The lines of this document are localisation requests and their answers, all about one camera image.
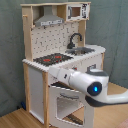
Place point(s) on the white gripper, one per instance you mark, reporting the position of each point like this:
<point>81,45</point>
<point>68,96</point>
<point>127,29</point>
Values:
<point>61,74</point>

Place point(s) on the small metal pot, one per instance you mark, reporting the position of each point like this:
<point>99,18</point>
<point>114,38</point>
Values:
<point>80,51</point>

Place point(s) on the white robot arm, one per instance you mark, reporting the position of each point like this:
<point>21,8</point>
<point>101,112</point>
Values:
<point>76,81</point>

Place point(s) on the wooden toy kitchen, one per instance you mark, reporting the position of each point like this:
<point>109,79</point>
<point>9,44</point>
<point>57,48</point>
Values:
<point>46,40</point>

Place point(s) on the white oven door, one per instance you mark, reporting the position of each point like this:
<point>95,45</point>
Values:
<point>63,102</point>

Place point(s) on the black toy stovetop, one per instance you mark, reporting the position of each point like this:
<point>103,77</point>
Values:
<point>52,59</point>

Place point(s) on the grey toy sink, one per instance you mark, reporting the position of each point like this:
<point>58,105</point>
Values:
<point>69,51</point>

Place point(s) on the black toy faucet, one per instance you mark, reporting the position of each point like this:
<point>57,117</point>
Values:
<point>71,43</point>

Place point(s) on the white cabinet door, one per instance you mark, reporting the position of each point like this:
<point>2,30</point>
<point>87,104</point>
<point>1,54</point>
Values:
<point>87,66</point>

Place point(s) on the grey range hood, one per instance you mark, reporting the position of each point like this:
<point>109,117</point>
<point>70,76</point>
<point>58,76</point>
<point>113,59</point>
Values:
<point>48,18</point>

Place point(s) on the toy microwave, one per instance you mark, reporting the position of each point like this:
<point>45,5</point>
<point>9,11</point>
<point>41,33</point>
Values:
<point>77,11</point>

